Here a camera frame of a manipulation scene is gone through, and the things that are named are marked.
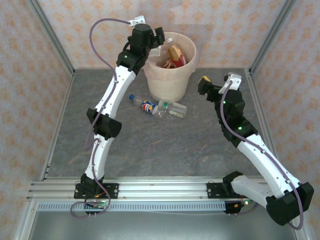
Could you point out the red gold label bottle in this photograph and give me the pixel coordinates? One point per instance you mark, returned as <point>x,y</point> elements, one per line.
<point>175,53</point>

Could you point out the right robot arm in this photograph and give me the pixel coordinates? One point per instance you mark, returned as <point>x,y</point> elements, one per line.
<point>262,160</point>

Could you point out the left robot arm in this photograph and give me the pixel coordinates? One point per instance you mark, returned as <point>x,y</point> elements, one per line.
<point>117,90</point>

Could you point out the pink plastic bin liner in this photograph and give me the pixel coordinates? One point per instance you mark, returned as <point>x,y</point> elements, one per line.
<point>190,50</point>

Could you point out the cream plastic waste bin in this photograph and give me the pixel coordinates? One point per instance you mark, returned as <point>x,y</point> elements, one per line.
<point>167,87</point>

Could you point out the clear bottle green cap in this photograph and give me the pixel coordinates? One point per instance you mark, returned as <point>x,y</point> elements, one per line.
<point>176,108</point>

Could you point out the Pepsi bottle blue cap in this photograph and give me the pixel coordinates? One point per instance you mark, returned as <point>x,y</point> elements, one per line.
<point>148,106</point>

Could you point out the small green circuit board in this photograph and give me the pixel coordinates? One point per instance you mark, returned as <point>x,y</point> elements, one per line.
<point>98,204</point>
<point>246,202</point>

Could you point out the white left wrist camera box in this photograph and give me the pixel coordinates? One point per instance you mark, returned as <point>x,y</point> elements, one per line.
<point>138,20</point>

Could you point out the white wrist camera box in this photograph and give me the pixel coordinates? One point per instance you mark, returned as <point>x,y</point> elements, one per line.
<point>233,80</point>
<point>138,20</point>

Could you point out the aluminium table side rail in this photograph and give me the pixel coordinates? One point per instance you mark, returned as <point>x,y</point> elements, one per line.
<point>67,95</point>
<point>255,95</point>

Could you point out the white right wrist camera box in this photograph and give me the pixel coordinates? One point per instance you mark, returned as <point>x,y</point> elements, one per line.
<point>233,80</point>

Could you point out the aluminium frame post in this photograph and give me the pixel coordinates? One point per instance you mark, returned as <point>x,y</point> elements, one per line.
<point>53,37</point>
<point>272,35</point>

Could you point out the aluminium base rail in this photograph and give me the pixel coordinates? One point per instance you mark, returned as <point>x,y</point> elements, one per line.
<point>162,190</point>

